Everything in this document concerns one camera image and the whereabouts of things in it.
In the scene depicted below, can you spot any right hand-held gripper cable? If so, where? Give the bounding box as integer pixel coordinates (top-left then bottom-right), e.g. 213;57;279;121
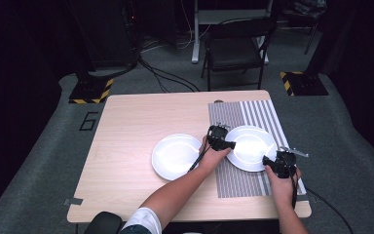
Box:
289;169;300;210

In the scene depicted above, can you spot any dark chair with clutter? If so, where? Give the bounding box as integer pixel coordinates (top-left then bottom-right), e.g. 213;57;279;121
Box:
279;0;327;55

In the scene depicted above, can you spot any black folding chair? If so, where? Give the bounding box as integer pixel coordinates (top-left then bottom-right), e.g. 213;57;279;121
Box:
201;16;278;92

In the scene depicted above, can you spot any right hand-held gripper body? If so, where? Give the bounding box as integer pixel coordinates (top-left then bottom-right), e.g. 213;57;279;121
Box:
272;146;310;179

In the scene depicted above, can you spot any dark cabinet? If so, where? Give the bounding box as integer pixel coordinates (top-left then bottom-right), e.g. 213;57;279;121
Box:
67;0;141;71

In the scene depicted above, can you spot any person's left hand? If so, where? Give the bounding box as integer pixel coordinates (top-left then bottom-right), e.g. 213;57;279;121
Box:
197;136;232;175

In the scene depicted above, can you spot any grey tape piece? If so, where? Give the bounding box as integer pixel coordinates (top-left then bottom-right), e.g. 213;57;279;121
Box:
296;193;314;204
62;197;85;207

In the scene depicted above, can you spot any left hand-held gripper cable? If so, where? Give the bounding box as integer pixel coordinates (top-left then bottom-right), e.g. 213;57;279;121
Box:
188;144;212;174

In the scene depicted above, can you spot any hand-held gripper cable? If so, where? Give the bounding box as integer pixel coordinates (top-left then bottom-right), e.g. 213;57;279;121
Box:
188;144;212;174
289;169;300;210

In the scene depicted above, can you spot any white desk frame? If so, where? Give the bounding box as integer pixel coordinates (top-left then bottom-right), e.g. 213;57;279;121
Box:
191;0;274;64

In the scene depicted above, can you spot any black cable on floor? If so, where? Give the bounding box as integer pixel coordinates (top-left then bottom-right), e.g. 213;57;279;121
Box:
305;187;355;234

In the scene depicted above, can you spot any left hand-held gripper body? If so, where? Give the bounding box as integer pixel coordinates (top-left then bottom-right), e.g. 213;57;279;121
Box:
207;122;231;151

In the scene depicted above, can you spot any white shirt sleeve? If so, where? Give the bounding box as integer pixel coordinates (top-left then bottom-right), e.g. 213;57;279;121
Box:
120;207;163;234

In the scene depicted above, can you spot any black base with hazard stripes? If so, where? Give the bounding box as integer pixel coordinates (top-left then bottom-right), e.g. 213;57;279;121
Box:
280;70;329;98
68;77;115;105

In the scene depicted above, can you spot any grey white striped mat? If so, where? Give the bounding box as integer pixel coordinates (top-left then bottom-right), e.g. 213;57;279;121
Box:
207;99;307;199

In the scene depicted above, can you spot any white round plate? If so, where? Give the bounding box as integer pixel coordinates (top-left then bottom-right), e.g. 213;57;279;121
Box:
225;125;279;174
151;133;204;182

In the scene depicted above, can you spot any black floor cable bundle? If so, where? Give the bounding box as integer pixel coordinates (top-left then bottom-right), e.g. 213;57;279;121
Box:
137;55;201;94

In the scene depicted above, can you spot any person's right hand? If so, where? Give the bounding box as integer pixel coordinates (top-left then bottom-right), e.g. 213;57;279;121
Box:
265;166;302;204

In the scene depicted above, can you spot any black rounded armrest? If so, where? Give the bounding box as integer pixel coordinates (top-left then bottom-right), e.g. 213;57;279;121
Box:
83;211;124;234

